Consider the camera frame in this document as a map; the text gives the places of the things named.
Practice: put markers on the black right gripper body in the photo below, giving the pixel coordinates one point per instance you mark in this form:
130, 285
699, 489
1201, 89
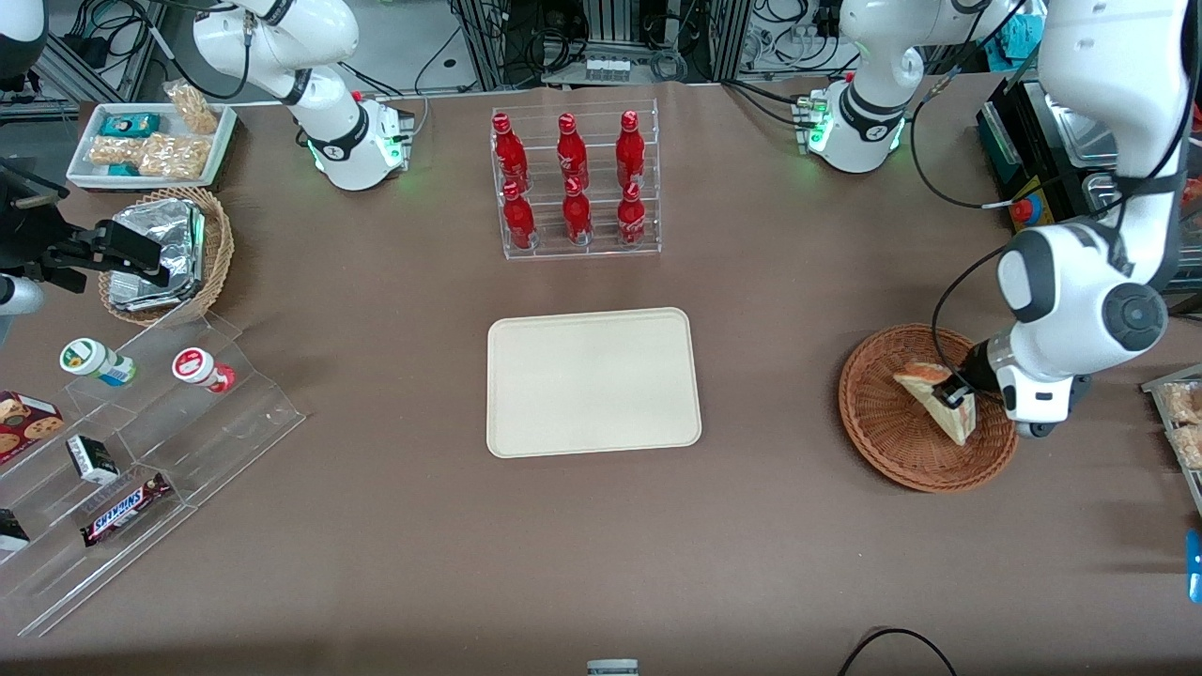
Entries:
28, 244

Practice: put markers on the triangular sandwich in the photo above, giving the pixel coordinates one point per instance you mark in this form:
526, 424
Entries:
925, 394

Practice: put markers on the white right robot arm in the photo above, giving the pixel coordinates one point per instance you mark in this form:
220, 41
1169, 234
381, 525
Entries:
329, 122

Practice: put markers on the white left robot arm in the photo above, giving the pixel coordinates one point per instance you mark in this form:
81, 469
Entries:
1071, 282

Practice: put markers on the white rectangular snack tray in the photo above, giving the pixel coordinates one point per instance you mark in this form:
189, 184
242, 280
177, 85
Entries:
84, 174

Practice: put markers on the large round brown wicker basket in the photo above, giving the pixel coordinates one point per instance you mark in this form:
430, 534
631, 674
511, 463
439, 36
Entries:
892, 441

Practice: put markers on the small tan wicker basket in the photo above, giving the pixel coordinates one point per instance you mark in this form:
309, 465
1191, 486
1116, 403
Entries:
218, 253

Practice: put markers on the cream rectangular serving tray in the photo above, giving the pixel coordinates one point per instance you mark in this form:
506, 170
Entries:
592, 385

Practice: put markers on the silver foil package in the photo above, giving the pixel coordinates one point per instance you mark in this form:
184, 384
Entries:
174, 235

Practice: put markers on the small teal snack packet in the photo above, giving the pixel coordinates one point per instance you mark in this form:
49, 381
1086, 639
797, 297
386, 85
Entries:
122, 170

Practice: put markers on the clear bag of nut snacks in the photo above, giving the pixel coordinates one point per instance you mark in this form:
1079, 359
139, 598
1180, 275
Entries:
192, 108
115, 150
174, 155

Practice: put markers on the green lid yogurt cup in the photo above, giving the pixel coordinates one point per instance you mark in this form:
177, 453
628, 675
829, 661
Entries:
89, 359

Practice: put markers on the red lid yogurt cup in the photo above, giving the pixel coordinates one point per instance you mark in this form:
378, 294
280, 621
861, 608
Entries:
197, 366

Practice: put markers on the large teal snack packet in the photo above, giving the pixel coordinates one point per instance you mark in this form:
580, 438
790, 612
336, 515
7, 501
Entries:
130, 124

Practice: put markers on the clear acrylic snack rack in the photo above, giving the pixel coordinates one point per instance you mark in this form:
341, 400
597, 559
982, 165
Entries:
1160, 385

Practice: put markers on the clear wrapped rice snack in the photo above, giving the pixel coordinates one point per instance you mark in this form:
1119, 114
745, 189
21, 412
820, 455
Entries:
1191, 446
1185, 402

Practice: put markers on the red emergency stop button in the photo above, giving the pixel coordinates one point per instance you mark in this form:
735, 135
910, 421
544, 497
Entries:
1025, 210

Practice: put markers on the red cookie box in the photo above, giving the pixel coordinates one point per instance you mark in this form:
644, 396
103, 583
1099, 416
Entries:
23, 422

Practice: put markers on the clear acrylic step display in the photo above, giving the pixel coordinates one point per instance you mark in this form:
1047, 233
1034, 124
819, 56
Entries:
216, 441

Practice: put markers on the small black white carton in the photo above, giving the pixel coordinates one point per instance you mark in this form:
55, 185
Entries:
91, 458

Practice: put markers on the blue plastic object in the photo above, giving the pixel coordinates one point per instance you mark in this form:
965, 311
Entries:
1194, 563

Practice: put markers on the brown Snickers bar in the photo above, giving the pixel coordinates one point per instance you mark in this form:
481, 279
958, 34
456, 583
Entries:
124, 509

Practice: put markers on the red cola bottle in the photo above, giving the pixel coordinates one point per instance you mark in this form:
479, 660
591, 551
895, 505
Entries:
577, 218
631, 221
510, 155
571, 155
630, 150
518, 223

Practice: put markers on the clear acrylic bottle rack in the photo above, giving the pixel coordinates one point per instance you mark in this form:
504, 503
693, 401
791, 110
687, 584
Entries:
582, 252

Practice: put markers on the grey device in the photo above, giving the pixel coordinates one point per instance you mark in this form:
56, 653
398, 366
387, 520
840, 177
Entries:
612, 668

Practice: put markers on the white power strip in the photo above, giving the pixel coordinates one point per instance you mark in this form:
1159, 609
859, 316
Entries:
608, 69

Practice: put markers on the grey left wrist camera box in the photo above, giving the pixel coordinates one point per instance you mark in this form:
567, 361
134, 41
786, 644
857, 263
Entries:
1056, 413

